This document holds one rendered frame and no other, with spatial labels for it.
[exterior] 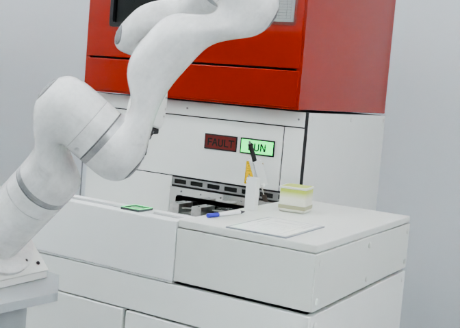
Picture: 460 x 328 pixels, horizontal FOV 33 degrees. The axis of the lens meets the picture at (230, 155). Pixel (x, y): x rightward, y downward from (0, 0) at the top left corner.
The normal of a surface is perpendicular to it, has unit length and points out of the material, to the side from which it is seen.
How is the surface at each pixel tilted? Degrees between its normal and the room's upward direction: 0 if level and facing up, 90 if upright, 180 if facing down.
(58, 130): 118
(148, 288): 90
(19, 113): 90
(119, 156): 101
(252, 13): 96
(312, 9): 90
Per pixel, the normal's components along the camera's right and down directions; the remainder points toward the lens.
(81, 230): -0.51, 0.03
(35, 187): -0.25, 0.33
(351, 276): 0.86, 0.11
